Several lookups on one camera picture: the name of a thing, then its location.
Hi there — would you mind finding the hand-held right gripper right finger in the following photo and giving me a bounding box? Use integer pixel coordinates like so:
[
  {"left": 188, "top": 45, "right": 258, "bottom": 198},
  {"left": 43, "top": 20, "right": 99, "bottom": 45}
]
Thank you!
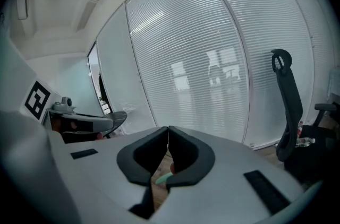
[{"left": 148, "top": 125, "right": 324, "bottom": 224}]

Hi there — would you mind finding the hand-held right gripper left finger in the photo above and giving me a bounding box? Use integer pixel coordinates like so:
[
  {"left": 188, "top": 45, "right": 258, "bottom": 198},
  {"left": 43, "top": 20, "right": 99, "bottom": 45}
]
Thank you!
[{"left": 47, "top": 125, "right": 170, "bottom": 224}]

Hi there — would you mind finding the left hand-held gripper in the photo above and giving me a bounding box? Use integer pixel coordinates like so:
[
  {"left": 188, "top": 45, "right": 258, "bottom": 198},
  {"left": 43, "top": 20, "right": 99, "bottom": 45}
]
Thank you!
[{"left": 0, "top": 31, "right": 128, "bottom": 144}]

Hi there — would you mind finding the green dustpan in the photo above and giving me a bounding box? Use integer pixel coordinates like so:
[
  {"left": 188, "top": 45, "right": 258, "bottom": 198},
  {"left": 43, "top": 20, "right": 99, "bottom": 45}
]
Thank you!
[{"left": 155, "top": 173, "right": 174, "bottom": 185}]

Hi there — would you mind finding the wooden floor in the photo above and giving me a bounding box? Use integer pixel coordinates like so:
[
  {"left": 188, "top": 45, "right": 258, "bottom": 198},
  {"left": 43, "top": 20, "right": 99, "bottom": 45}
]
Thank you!
[{"left": 149, "top": 108, "right": 340, "bottom": 220}]

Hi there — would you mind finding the clear plastic water bottle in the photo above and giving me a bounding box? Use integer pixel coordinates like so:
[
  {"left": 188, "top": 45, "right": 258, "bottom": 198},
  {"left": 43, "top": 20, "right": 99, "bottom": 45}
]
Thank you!
[{"left": 294, "top": 137, "right": 317, "bottom": 148}]

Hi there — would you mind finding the black office chair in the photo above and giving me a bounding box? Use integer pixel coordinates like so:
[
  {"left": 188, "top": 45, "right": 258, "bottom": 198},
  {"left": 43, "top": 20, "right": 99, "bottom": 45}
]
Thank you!
[{"left": 270, "top": 48, "right": 340, "bottom": 186}]

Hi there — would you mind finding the glass partition with blinds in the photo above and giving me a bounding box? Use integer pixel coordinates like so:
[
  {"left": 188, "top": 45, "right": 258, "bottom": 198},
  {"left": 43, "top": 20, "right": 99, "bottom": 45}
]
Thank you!
[{"left": 95, "top": 0, "right": 335, "bottom": 151}]

